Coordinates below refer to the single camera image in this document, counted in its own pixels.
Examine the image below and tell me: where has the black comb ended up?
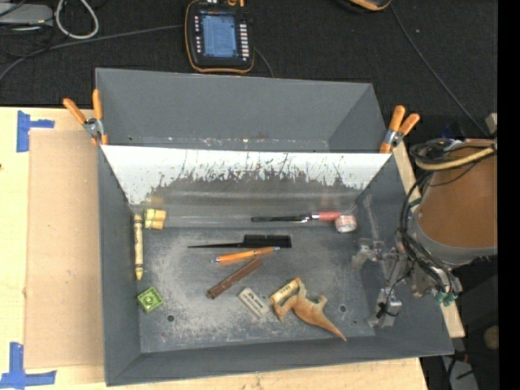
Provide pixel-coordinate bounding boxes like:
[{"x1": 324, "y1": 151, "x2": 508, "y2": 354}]
[{"x1": 187, "y1": 234, "x2": 293, "y2": 250}]

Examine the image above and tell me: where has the green toy brick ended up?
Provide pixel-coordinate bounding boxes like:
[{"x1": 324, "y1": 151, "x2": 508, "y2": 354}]
[{"x1": 136, "y1": 286, "x2": 165, "y2": 314}]

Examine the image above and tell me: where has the black and pink pen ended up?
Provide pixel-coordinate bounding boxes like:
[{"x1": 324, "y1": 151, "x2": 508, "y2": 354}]
[{"x1": 250, "y1": 210, "x2": 343, "y2": 224}]

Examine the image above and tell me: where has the yellow crayon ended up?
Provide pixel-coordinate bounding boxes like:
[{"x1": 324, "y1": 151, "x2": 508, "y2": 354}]
[{"x1": 133, "y1": 213, "x2": 145, "y2": 282}]

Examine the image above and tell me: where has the orange pencil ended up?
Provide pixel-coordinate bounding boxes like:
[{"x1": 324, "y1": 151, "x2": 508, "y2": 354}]
[{"x1": 210, "y1": 245, "x2": 281, "y2": 265}]

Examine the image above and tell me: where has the white eraser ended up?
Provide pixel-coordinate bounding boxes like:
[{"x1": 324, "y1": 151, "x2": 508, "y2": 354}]
[{"x1": 236, "y1": 286, "x2": 271, "y2": 321}]

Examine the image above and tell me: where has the tan toy dinosaur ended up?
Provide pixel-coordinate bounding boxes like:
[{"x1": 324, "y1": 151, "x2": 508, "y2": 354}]
[{"x1": 271, "y1": 277, "x2": 348, "y2": 342}]

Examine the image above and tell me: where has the grey metal bin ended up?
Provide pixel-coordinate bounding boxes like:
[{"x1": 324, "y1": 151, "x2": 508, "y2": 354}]
[{"x1": 94, "y1": 67, "x2": 456, "y2": 388}]

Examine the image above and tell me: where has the pale yellow cylinder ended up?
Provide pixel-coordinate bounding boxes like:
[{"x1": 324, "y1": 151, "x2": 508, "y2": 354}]
[{"x1": 269, "y1": 279, "x2": 302, "y2": 306}]

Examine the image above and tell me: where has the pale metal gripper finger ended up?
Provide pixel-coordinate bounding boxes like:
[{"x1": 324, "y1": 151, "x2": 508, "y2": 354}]
[
  {"x1": 365, "y1": 287, "x2": 404, "y2": 328},
  {"x1": 350, "y1": 238, "x2": 388, "y2": 271}
]

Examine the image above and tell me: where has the brown cardboard board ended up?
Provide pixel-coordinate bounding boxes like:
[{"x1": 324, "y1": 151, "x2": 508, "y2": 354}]
[{"x1": 23, "y1": 128, "x2": 107, "y2": 371}]

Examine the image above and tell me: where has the brown marker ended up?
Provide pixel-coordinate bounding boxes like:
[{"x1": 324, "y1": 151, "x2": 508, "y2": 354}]
[{"x1": 206, "y1": 256, "x2": 264, "y2": 301}]

